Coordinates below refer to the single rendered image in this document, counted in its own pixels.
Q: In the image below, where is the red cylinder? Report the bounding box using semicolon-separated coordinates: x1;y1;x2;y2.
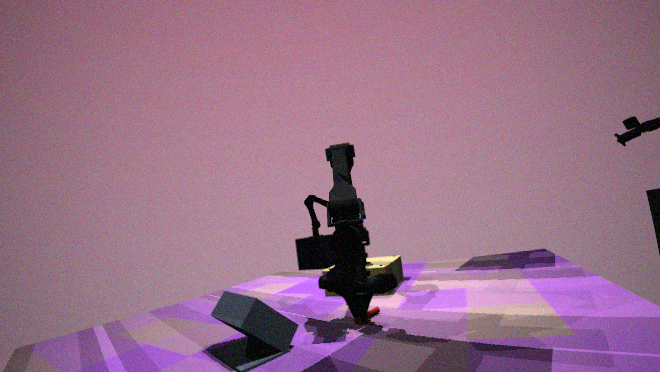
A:
354;307;380;324

